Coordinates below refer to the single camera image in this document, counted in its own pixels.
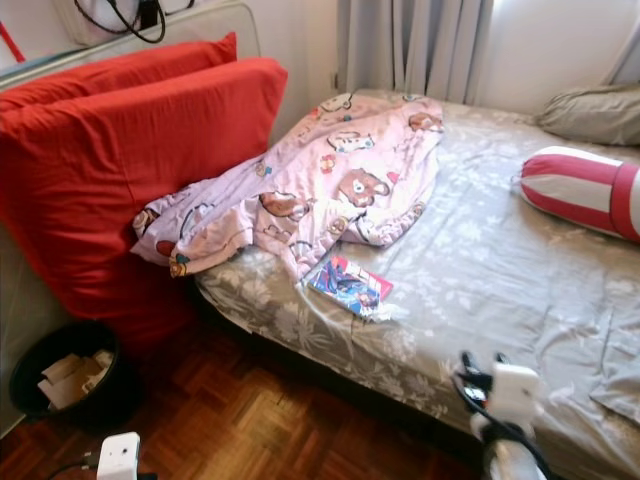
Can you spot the white tissue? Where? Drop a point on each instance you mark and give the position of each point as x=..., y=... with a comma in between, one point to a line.
x=388, y=313

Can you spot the blue and pink comic book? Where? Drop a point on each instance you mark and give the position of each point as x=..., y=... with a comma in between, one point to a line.
x=350, y=285

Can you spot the pink cartoon animal blanket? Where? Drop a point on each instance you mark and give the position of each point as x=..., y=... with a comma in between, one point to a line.
x=320, y=190

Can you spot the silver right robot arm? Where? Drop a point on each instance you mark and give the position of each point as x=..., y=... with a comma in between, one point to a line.
x=510, y=462

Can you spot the bed with grey floral sheet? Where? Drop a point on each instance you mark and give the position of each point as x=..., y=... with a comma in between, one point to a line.
x=490, y=280

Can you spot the brown cardboard scraps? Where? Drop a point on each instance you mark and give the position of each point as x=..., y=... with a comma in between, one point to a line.
x=70, y=382

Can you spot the red white blue bolster pillow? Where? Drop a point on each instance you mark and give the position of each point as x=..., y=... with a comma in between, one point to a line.
x=580, y=190

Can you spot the black round waste bin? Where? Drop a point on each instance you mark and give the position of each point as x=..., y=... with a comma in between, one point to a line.
x=118, y=395

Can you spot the beige floral pillow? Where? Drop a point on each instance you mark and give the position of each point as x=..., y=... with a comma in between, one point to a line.
x=595, y=115

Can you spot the large red cushion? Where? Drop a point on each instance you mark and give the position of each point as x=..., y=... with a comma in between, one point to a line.
x=140, y=70
x=130, y=180

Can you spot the red hanging tassel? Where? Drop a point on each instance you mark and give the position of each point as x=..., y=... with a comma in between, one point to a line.
x=12, y=42

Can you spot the black power adapter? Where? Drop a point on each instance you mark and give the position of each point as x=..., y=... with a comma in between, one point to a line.
x=150, y=12

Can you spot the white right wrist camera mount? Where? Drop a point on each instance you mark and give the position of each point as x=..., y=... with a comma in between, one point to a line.
x=517, y=390

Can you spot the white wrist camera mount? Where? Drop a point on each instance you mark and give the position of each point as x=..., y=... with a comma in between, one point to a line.
x=118, y=456
x=517, y=390

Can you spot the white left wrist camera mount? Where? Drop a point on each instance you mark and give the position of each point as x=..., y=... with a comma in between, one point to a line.
x=118, y=456

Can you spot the dark wall socket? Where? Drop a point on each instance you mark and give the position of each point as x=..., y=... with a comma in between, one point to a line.
x=334, y=81

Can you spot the white wall appliance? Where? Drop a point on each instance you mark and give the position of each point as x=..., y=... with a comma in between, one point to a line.
x=120, y=8

